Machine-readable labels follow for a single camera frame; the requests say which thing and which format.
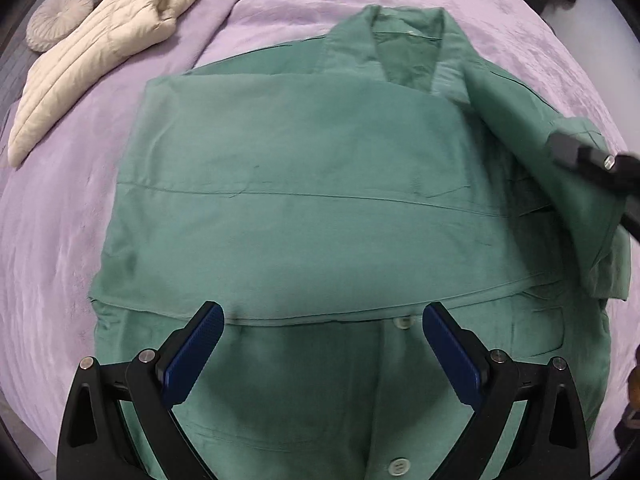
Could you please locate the green button-up shirt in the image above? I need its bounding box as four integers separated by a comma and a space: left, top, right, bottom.
90, 6, 631, 479

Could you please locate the cream puffer jacket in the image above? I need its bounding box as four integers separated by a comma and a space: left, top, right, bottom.
6, 0, 196, 168

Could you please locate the lilac plush blanket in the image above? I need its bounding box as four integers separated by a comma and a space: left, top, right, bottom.
1, 0, 626, 450

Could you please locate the round cream pleated cushion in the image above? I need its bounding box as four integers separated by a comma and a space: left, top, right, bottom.
25, 0, 93, 53

